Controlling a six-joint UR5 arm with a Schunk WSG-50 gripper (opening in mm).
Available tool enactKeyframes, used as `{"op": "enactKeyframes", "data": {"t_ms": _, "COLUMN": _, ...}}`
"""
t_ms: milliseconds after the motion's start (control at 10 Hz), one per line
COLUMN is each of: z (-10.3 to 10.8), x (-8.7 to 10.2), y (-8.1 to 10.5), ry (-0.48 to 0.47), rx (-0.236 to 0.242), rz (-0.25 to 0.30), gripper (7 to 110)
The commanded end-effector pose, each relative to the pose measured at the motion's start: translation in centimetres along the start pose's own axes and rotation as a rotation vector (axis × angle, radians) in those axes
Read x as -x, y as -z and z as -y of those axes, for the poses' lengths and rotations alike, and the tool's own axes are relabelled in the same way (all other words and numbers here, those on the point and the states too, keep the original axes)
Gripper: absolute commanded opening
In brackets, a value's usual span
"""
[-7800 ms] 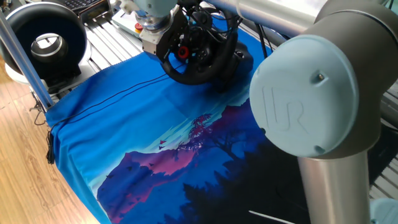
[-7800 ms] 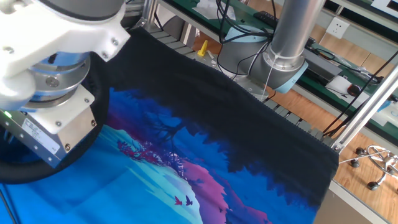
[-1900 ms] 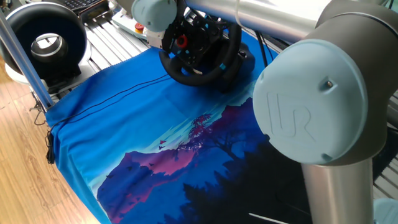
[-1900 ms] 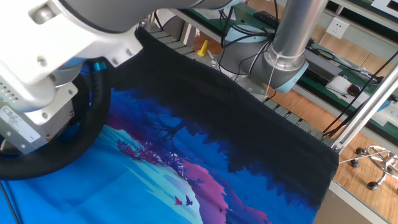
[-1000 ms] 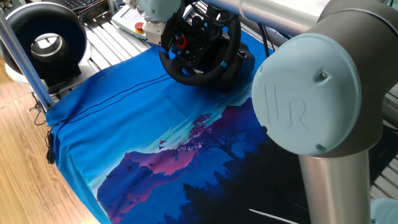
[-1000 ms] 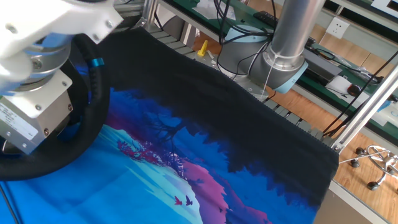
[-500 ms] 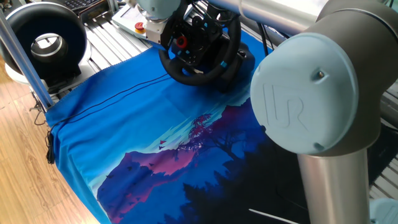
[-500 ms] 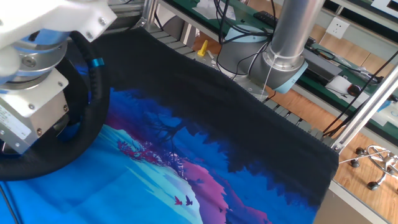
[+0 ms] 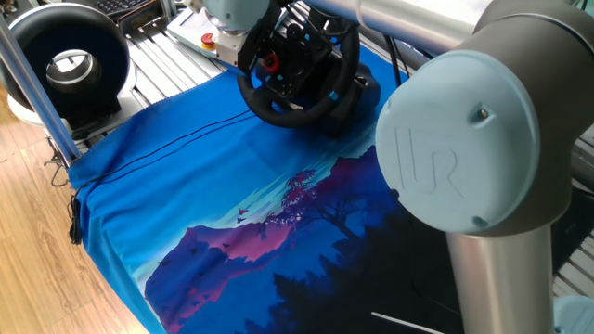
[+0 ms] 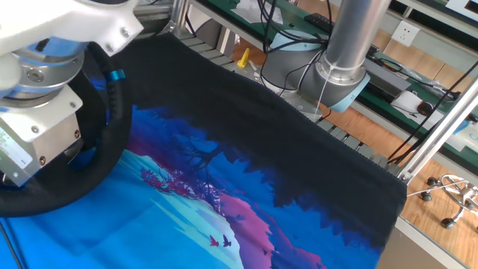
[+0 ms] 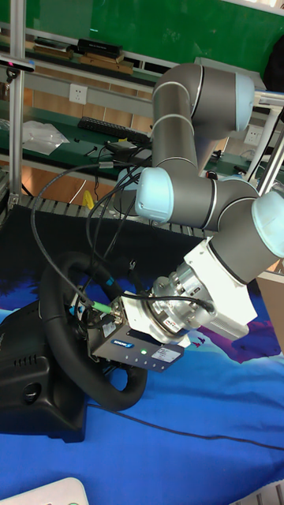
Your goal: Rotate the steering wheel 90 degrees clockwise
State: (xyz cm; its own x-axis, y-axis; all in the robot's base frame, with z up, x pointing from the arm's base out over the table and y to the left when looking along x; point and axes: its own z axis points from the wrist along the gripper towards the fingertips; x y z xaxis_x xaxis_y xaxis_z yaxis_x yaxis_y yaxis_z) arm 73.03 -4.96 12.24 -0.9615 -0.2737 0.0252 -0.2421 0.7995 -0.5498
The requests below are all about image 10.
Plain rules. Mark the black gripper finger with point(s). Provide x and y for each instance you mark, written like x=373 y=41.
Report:
x=73 y=151

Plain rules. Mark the black and red mouse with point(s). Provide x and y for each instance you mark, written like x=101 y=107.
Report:
x=425 y=108

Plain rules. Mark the green work table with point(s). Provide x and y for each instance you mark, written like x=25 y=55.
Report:
x=373 y=100

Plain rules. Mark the blue landscape print cloth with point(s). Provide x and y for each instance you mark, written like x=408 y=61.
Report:
x=298 y=168

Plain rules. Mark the small yellow plastic object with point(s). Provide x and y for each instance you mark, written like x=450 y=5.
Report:
x=243 y=60

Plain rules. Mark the black remote control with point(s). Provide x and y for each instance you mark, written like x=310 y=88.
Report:
x=319 y=22

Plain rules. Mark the white plastic bag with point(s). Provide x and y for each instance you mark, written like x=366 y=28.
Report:
x=254 y=9

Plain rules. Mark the chrome chair base with casters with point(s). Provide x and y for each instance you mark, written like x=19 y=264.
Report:
x=457 y=194

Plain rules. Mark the aluminium frame post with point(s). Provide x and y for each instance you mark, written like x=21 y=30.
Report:
x=440 y=130
x=179 y=15

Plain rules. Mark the silver round force sensor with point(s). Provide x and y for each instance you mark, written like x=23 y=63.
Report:
x=45 y=74

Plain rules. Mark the white wall socket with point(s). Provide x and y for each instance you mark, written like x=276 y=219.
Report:
x=405 y=33

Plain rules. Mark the silver Schunk gripper body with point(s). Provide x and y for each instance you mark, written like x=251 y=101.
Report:
x=48 y=145

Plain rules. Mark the black leather steering wheel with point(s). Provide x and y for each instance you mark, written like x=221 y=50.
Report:
x=112 y=130

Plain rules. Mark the grey flat box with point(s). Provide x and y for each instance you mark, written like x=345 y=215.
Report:
x=386 y=78

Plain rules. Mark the white paper sheet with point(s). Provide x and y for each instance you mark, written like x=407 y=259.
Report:
x=405 y=102

